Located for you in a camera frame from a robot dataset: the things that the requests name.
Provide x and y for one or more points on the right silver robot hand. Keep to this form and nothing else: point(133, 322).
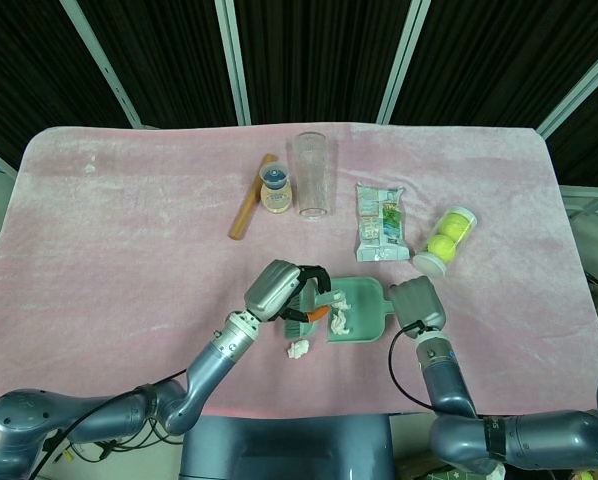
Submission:
point(419, 305)

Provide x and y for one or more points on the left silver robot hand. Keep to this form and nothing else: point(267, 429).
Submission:
point(274, 290)

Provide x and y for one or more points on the green plastic hand brush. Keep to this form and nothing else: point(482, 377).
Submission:
point(304, 300)

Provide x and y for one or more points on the green plastic dustpan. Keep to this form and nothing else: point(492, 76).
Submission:
point(366, 315)

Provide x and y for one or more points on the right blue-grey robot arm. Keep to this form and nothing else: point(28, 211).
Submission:
point(539, 440)

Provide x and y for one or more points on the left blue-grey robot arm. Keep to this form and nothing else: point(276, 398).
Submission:
point(194, 380)

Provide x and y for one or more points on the yellow tennis ball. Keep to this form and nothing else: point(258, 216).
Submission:
point(441, 247)
point(455, 224)

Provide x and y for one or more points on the clear plastic ball tube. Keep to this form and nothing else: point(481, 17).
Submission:
point(446, 242)

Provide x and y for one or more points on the white green snack packet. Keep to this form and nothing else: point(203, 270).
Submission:
point(381, 225)

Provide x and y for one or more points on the wooden rolling pin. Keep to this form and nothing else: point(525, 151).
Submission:
point(249, 200)

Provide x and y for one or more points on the seasoning bottle with blue cap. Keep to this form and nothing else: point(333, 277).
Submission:
point(276, 192)

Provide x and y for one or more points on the clear textured glass tumbler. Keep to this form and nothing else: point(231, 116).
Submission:
point(313, 175)

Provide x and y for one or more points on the blue-grey robot torso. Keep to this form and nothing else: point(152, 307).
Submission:
point(284, 450)

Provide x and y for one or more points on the pink fleece table cloth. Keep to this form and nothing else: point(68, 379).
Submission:
point(104, 225)

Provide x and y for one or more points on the white background rack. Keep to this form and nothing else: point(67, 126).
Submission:
point(589, 200)

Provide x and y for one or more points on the white partition post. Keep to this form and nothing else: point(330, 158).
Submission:
point(104, 60)
point(579, 85)
point(404, 60)
point(234, 60)

